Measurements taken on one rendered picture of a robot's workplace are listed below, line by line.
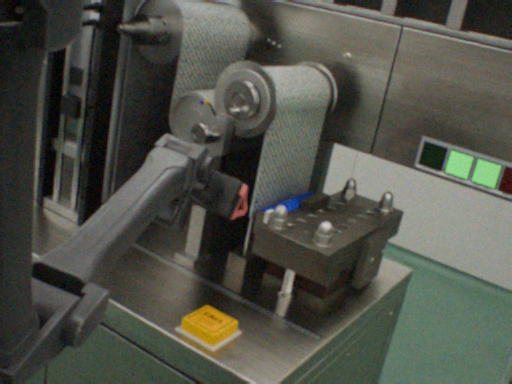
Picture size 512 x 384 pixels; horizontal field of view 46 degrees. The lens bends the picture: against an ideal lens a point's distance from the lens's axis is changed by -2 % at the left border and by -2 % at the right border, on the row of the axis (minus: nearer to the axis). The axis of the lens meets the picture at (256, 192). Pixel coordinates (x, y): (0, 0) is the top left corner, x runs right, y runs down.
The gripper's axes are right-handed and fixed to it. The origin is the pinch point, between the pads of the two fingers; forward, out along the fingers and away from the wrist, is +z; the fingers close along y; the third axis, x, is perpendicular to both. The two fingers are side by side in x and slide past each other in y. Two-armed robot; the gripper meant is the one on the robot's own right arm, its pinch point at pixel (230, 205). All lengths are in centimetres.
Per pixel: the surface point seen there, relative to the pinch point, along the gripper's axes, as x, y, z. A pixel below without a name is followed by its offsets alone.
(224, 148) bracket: 10.1, -6.9, 0.0
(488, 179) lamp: 30, 37, 29
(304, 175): 16.1, 0.3, 23.1
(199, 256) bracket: -10.7, -8.3, 11.5
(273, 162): 12.5, 0.3, 7.3
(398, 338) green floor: 1, -3, 203
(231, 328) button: -20.1, 12.9, -3.9
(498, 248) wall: 77, 16, 274
